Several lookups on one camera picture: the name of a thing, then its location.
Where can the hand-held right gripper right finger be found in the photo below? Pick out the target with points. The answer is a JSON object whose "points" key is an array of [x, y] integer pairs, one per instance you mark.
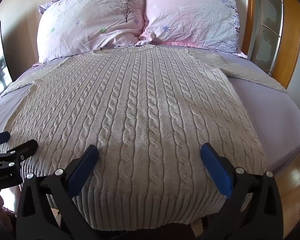
{"points": [[216, 170]]}

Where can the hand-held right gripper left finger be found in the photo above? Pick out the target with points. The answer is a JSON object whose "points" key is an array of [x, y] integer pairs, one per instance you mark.
{"points": [[83, 166]]}

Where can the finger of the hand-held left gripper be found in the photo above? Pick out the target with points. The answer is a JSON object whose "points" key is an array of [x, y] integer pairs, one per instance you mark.
{"points": [[0, 138], [20, 152]]}

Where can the lilac bed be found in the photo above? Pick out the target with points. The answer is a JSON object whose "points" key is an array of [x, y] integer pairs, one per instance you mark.
{"points": [[265, 110]]}

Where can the pink pillow with tree print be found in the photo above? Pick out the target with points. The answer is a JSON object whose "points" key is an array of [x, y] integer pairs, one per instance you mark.
{"points": [[90, 20]]}

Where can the wooden headboard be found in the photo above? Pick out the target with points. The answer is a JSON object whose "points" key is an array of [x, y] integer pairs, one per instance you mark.
{"points": [[287, 30]]}

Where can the pink pillow with flower print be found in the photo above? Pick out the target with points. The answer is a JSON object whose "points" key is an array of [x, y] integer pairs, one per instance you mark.
{"points": [[190, 12]]}

